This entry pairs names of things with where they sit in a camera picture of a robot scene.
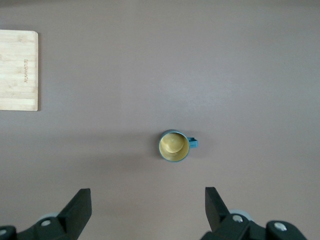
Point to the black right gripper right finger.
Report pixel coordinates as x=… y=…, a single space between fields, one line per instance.
x=220 y=220

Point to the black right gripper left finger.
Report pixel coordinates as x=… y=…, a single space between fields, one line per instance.
x=72 y=217

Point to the teal mug with yellow inside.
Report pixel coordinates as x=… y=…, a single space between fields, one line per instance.
x=173 y=147

